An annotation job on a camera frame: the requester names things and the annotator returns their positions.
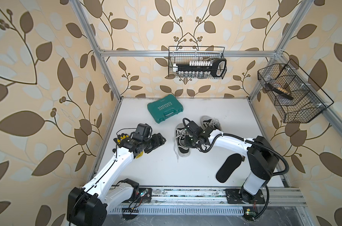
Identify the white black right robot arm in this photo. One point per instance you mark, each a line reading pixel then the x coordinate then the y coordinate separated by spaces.
pixel 264 162

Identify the socket bit set in basket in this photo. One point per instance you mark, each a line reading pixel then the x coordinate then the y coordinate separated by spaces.
pixel 213 69

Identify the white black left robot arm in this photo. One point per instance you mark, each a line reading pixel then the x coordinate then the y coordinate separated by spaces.
pixel 89 205

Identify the black white canvas sneaker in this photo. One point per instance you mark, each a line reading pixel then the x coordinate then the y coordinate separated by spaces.
pixel 180 147

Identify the aluminium frame rail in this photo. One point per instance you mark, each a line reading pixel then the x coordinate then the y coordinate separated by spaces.
pixel 186 196

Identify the black wire basket at back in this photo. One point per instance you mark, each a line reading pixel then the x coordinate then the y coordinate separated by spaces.
pixel 184 54

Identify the black wire basket on right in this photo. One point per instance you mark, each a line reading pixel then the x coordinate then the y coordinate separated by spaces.
pixel 310 100

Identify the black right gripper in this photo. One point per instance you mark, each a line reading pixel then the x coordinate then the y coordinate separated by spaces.
pixel 186 142

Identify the black wire basket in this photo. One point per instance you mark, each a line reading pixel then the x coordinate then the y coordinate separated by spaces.
pixel 310 100
pixel 184 54

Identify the yellow black work glove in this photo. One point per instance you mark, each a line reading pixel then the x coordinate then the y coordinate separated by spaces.
pixel 121 141

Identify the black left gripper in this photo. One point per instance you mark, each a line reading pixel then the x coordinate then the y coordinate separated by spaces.
pixel 158 141

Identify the dark object in right basket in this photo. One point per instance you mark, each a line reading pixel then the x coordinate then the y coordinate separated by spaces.
pixel 278 93

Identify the green plastic tool case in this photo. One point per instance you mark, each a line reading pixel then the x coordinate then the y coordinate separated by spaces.
pixel 165 108

